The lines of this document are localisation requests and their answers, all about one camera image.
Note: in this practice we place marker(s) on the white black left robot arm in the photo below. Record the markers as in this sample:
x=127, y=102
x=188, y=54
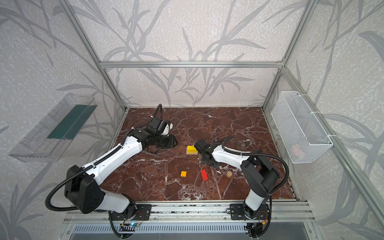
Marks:
x=83, y=184

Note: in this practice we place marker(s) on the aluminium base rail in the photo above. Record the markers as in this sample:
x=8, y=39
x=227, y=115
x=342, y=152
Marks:
x=220, y=212

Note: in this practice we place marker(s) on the red block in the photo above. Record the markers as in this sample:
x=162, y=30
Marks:
x=204, y=175

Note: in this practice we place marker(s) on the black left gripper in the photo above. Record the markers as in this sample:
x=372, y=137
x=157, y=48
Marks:
x=163, y=141

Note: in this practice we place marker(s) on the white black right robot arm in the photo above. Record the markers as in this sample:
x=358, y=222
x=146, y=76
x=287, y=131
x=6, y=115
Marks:
x=264, y=173

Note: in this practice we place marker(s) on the natural wood long block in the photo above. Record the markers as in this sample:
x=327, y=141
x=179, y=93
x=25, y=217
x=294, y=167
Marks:
x=192, y=153

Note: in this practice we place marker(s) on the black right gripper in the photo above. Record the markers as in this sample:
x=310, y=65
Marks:
x=204, y=151

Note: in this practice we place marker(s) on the aluminium frame horizontal bar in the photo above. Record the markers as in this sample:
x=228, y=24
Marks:
x=182, y=64

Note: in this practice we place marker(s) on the pink item in basket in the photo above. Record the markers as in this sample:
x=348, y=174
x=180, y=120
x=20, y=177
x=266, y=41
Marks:
x=298, y=152

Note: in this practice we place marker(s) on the clear plastic wall bin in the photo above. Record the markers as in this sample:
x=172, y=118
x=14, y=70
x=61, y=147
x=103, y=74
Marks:
x=49, y=139

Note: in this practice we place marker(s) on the white wire mesh basket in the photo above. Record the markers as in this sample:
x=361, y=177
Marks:
x=298, y=125

